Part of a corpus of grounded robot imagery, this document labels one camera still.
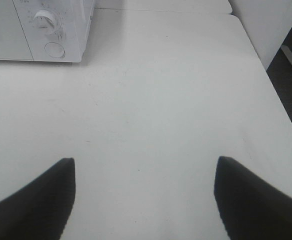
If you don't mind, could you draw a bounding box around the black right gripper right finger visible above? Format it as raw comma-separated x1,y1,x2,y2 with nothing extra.
213,156,292,240

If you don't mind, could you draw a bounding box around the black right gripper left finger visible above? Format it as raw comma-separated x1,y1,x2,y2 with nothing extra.
0,158,75,240

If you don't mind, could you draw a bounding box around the white round door button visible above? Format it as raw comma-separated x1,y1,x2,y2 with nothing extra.
45,42,65,58

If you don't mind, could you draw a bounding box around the white microwave door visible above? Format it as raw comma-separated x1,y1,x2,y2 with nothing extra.
0,0,33,61

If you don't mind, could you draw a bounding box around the white microwave oven body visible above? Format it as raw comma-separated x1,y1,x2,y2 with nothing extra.
13,0,95,63

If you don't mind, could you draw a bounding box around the white lower timer knob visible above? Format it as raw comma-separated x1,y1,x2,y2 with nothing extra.
34,9,59,35

